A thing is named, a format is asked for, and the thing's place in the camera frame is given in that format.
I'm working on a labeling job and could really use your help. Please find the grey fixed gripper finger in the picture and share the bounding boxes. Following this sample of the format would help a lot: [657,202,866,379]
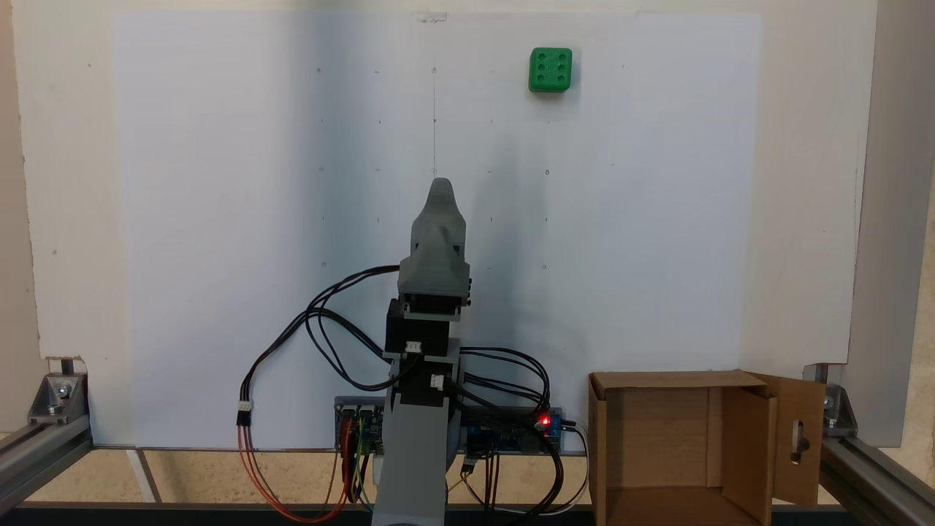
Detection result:
[411,178,467,254]

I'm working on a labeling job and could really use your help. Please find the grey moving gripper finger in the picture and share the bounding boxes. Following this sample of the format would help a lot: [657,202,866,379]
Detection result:
[415,225,462,262]

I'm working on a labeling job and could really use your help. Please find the green dice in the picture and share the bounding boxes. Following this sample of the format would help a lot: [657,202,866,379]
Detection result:
[528,47,573,94]

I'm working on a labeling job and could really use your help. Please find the blue circuit board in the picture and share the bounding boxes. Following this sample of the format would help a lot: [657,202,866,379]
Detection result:
[462,406,565,455]

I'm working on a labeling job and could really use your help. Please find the large white paper sheet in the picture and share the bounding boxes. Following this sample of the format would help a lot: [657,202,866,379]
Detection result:
[112,11,764,450]

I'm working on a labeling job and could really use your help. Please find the brown cardboard box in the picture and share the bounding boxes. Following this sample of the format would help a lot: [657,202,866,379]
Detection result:
[588,369,828,526]

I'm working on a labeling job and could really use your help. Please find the black gripper motor cable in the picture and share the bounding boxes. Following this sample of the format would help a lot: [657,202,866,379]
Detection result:
[304,266,402,392]

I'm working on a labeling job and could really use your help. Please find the black shoulder motor cable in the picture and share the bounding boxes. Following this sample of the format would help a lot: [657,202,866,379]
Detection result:
[462,371,549,411]

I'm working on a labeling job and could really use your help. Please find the black elbow motor cable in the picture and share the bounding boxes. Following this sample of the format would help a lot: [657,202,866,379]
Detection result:
[457,346,553,419]

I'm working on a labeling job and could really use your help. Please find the red yellow green jumper wires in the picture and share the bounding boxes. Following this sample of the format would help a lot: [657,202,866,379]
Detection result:
[337,416,377,514]

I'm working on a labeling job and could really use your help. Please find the black cable with white connector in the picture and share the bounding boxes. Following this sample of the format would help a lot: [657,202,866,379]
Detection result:
[236,307,389,429]

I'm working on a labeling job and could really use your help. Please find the thin white cable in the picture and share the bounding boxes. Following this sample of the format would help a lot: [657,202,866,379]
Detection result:
[467,425,591,517]

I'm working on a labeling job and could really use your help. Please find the orange wire bundle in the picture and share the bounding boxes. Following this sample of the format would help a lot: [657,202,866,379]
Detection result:
[237,424,353,524]

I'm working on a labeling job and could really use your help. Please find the black frame bar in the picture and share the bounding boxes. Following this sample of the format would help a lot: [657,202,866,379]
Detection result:
[0,502,935,526]

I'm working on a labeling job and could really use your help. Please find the metal corner bracket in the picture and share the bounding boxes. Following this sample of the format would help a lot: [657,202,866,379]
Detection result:
[28,357,90,426]
[804,363,857,438]

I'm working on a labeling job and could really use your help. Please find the aluminium frame rail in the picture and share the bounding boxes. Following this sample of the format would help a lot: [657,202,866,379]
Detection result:
[0,415,94,514]
[818,435,935,526]

